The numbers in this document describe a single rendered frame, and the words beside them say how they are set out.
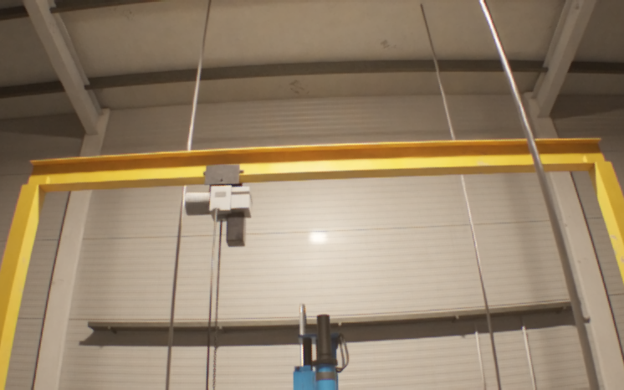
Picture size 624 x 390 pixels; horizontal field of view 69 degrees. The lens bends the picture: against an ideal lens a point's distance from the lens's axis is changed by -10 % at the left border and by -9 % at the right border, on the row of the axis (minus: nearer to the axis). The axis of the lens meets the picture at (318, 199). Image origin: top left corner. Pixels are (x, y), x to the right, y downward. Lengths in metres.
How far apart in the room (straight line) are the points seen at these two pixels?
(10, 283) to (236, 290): 2.97
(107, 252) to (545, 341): 5.81
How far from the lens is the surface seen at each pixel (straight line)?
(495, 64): 7.87
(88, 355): 6.76
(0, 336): 4.39
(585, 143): 5.07
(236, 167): 4.24
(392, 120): 7.70
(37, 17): 7.04
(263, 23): 7.08
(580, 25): 7.33
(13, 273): 4.53
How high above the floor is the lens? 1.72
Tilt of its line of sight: 30 degrees up
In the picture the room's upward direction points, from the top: 2 degrees counter-clockwise
